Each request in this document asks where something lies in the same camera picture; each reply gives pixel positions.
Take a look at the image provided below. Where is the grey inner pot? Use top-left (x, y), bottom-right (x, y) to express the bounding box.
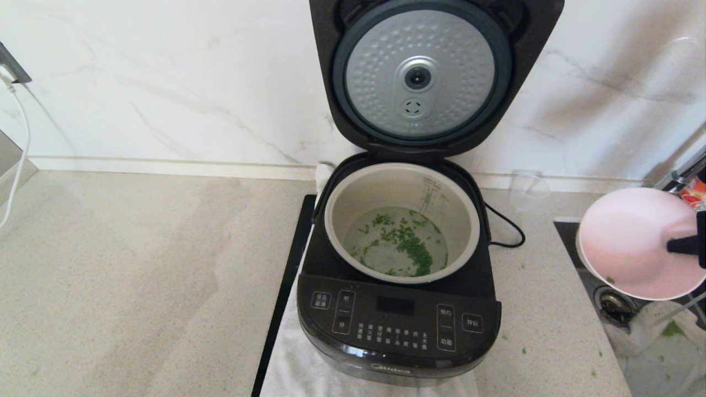
top-left (324, 162), bottom-right (482, 285)

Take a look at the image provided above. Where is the steel sink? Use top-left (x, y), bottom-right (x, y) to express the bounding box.
top-left (553, 219), bottom-right (706, 397)

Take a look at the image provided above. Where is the white cable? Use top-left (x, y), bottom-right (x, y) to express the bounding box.
top-left (0, 77), bottom-right (31, 229)

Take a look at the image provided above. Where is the black rice cooker body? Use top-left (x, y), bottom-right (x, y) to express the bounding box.
top-left (297, 153), bottom-right (502, 387)

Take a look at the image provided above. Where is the sink drain strainer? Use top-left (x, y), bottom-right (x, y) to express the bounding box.
top-left (593, 286), bottom-right (638, 327)

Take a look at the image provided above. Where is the white cloth with green bits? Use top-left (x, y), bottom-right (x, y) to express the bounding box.
top-left (607, 299), bottom-right (706, 397)

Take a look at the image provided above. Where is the black flat strip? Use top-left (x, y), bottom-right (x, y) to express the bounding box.
top-left (251, 194), bottom-right (317, 397)

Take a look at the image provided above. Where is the black power cord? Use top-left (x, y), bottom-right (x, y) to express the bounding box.
top-left (484, 201), bottom-right (526, 248)

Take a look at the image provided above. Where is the red orange packet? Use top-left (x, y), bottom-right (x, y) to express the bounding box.
top-left (680, 179), bottom-right (706, 209)

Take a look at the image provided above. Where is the clear measuring cup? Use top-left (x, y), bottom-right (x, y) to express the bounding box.
top-left (509, 170), bottom-right (551, 213)

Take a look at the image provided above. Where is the pink bowl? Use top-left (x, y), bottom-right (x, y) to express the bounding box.
top-left (576, 187), bottom-right (706, 302)

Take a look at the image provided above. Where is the black rice cooker lid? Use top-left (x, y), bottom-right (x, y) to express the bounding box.
top-left (308, 0), bottom-right (565, 157)

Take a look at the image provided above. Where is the chopped green food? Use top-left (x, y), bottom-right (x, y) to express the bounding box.
top-left (353, 208), bottom-right (448, 277)

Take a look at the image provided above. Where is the wall socket with plug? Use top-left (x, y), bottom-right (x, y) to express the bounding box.
top-left (0, 41), bottom-right (33, 84)

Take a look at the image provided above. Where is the chrome faucet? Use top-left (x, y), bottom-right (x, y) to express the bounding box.
top-left (654, 146), bottom-right (706, 194)

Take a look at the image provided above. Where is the white towel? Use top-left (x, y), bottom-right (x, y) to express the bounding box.
top-left (259, 162), bottom-right (479, 397)

